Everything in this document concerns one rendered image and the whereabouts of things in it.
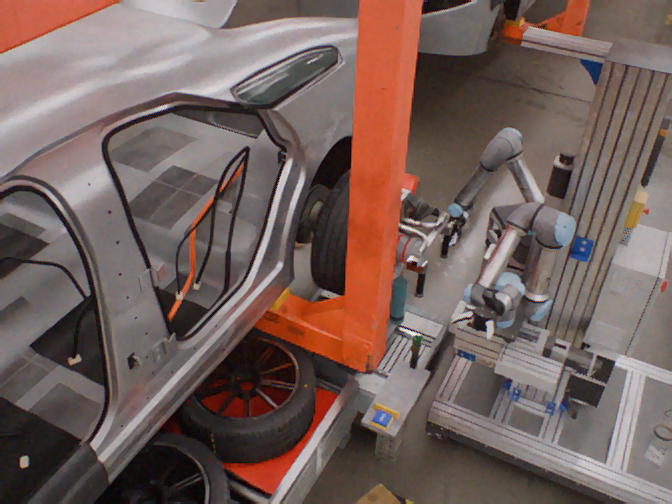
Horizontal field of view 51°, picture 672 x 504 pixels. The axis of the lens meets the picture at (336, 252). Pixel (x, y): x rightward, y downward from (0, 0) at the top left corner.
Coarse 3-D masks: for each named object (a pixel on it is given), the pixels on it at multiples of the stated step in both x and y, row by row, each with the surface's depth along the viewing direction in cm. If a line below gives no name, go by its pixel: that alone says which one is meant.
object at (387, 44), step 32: (384, 0) 219; (416, 0) 224; (384, 32) 225; (416, 32) 234; (384, 64) 232; (384, 96) 238; (384, 128) 246; (352, 160) 260; (384, 160) 253; (352, 192) 269; (384, 192) 262; (352, 224) 278; (384, 224) 271; (352, 256) 288; (384, 256) 284; (352, 288) 299; (384, 288) 299; (352, 320) 311; (384, 320) 316; (352, 352) 322; (384, 352) 335
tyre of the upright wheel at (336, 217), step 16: (336, 192) 331; (336, 208) 327; (320, 224) 329; (336, 224) 327; (320, 240) 329; (336, 240) 326; (320, 256) 333; (336, 256) 328; (320, 272) 338; (336, 272) 332; (336, 288) 343
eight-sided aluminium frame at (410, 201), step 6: (402, 192) 339; (408, 192) 339; (402, 198) 335; (408, 198) 341; (414, 198) 352; (402, 204) 336; (408, 204) 360; (414, 204) 356; (408, 210) 365; (414, 210) 361; (408, 216) 368; (414, 228) 371; (408, 234) 372; (396, 264) 373; (402, 264) 372; (396, 270) 370; (396, 276) 369
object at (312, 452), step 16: (352, 384) 339; (336, 400) 331; (352, 400) 341; (336, 416) 325; (320, 432) 317; (304, 448) 310; (320, 448) 316; (304, 464) 304; (320, 464) 324; (288, 480) 297; (272, 496) 291; (288, 496) 297
